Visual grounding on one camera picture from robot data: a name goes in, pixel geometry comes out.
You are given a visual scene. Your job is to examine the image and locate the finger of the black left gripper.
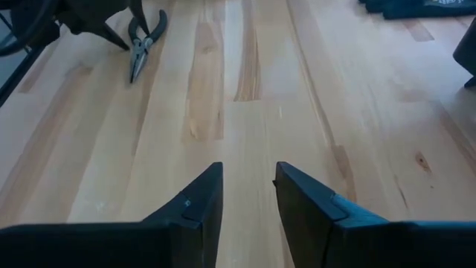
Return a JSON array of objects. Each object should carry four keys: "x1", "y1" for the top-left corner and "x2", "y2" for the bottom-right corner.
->
[
  {"x1": 129, "y1": 0, "x2": 151, "y2": 37},
  {"x1": 94, "y1": 22, "x2": 131, "y2": 51}
]

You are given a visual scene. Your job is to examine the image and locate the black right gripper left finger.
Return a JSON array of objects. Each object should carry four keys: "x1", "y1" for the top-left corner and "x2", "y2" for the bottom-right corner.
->
[{"x1": 0, "y1": 162, "x2": 224, "y2": 268}]

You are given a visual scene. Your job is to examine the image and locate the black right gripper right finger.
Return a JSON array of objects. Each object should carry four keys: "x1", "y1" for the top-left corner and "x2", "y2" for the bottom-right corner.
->
[{"x1": 272, "y1": 161, "x2": 476, "y2": 268}]

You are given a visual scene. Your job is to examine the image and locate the black-handled needle-nose pliers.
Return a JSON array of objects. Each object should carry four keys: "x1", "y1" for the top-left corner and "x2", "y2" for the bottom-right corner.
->
[{"x1": 128, "y1": 9, "x2": 168, "y2": 85}]

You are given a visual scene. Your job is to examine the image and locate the black aluminium table frame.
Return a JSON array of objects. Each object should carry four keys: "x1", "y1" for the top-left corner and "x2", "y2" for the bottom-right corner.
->
[{"x1": 0, "y1": 46, "x2": 42, "y2": 107}]

